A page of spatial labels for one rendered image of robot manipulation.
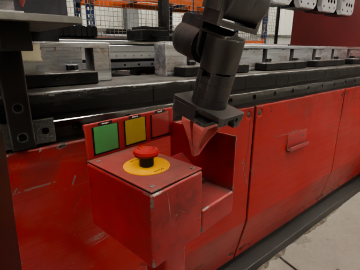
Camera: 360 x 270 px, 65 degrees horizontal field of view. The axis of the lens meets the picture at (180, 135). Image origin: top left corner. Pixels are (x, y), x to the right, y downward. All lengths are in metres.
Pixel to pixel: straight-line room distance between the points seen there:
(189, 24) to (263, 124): 0.66
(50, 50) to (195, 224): 0.50
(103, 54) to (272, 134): 0.69
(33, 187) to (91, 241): 0.21
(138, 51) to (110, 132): 0.67
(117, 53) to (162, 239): 0.79
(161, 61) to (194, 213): 0.55
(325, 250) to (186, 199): 1.30
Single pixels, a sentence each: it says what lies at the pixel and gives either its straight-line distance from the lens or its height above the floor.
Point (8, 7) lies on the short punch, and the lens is 0.75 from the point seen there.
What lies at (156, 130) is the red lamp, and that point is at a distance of 0.55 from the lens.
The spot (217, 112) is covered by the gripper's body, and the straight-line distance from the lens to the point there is 0.43.
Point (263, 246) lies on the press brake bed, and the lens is 1.50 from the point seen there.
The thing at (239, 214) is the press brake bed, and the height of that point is 0.36.
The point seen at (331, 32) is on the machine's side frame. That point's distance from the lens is 2.45.
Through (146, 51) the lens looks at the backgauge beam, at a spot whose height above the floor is 0.95.
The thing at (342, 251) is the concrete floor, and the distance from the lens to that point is 1.70.
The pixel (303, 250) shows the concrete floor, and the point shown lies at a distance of 1.62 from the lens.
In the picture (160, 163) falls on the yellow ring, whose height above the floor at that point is 0.78.
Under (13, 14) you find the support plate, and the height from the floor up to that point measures 1.00.
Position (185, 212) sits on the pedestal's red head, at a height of 0.72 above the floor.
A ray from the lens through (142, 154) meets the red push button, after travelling 0.41.
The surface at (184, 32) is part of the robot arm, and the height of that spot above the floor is 0.98.
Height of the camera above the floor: 0.95
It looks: 17 degrees down
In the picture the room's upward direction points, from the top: straight up
